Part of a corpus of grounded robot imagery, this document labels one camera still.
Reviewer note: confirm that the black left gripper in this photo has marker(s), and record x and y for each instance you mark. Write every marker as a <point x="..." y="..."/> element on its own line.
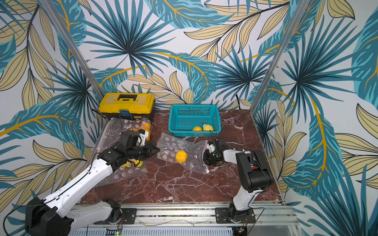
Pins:
<point x="149" y="147"/>

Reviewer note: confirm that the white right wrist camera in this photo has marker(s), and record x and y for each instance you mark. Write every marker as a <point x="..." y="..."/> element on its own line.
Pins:
<point x="211" y="148"/>

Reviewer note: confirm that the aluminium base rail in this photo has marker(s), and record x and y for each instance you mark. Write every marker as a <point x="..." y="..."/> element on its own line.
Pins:
<point x="267" y="218"/>

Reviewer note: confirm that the yellow black toolbox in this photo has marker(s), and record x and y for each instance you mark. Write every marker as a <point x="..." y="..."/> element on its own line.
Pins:
<point x="128" y="106"/>

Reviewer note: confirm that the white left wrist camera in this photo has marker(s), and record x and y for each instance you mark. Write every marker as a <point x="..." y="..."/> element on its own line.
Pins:
<point x="144" y="136"/>

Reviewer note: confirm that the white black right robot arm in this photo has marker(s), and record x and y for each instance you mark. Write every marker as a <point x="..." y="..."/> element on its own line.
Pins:
<point x="254" y="174"/>

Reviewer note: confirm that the clear zip-top bag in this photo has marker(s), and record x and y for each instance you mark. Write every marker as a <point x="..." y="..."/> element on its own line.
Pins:
<point x="170" y="145"/>

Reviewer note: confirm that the aluminium frame post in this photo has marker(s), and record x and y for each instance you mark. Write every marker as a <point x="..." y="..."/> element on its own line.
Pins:
<point x="279" y="52"/>
<point x="67" y="37"/>

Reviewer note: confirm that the yellow fruit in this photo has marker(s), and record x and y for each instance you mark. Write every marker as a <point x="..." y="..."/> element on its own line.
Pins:
<point x="197" y="128"/>

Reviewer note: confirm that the yellow fruits in middle bag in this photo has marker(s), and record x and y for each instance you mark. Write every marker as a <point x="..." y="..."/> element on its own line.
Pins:
<point x="133" y="163"/>

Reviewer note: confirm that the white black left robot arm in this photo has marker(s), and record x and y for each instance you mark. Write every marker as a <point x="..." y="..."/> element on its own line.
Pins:
<point x="54" y="215"/>

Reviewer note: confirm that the right aluminium frame post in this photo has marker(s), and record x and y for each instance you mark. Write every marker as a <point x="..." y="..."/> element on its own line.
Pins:
<point x="279" y="52"/>

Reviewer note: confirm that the teal plastic basket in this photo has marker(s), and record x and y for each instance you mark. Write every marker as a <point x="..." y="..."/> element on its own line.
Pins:
<point x="183" y="118"/>

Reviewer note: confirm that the left aluminium frame post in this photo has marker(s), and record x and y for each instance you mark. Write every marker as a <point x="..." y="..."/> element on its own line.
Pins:
<point x="67" y="37"/>

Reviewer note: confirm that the orange fruits in left bag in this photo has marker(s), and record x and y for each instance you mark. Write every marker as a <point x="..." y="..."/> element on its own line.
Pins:
<point x="142" y="126"/>

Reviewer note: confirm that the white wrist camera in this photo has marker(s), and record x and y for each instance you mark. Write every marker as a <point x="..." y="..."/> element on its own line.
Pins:
<point x="211" y="148"/>
<point x="144" y="136"/>

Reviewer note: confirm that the dotted zip-top bag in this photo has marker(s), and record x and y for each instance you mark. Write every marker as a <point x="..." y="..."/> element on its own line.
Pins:
<point x="122" y="174"/>
<point x="112" y="132"/>

